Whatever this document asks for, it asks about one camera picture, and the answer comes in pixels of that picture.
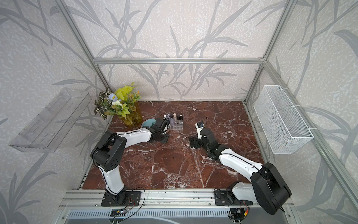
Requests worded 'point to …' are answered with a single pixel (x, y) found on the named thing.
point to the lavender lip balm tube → (168, 117)
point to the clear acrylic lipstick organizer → (176, 121)
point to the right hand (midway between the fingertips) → (194, 135)
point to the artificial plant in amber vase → (123, 102)
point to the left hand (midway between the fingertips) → (166, 137)
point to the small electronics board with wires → (118, 213)
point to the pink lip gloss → (175, 118)
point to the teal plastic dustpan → (148, 122)
